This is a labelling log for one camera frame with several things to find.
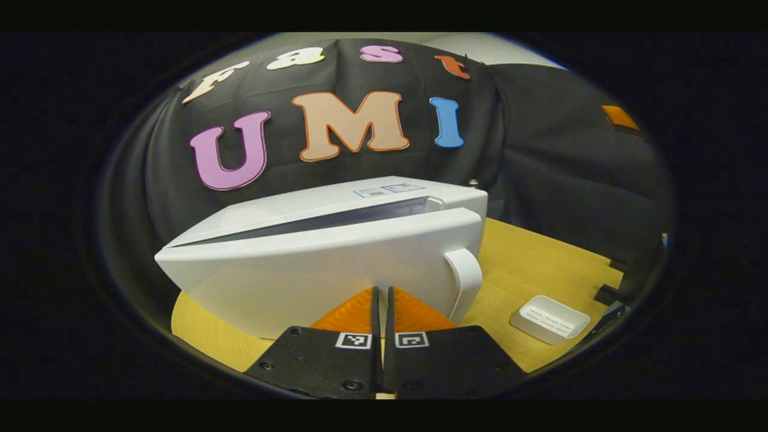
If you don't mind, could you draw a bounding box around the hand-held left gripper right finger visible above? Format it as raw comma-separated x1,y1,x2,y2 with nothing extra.
383,286,529,400

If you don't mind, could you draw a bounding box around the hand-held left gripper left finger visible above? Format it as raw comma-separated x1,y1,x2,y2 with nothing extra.
242,286,382,400

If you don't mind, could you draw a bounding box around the white microwave oven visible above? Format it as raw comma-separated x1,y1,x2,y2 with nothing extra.
154,175,490,340

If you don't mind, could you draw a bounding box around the white rectangular tray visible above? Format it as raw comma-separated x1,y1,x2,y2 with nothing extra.
509,294,592,346

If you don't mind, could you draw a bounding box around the black backdrop cloth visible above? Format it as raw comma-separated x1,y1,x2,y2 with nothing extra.
99,37,676,301

